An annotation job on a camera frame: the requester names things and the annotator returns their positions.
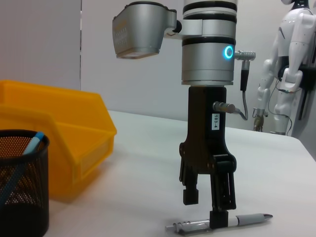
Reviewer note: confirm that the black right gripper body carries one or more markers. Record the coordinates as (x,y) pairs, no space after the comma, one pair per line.
(205,138)

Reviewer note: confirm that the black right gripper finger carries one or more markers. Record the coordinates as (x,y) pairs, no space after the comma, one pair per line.
(218,217)
(191,190)

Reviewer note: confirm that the white grey ballpoint pen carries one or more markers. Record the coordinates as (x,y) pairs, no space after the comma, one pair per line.
(247,219)

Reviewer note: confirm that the blue scissors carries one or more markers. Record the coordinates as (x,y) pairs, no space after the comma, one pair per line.
(35,140)

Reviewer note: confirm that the black mesh pen holder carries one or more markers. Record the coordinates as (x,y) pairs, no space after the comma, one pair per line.
(27,212)

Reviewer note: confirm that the black robot support stand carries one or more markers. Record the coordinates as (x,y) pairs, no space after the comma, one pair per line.
(307,93)

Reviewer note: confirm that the yellow plastic bin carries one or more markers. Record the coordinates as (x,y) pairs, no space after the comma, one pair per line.
(81,118)

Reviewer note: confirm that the white humanoid robot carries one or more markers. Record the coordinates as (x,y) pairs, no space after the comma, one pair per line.
(293,49)

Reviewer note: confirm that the white black robot head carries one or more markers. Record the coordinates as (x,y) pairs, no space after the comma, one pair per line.
(295,3)

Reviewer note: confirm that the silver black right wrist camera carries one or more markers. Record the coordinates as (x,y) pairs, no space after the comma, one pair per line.
(140,32)

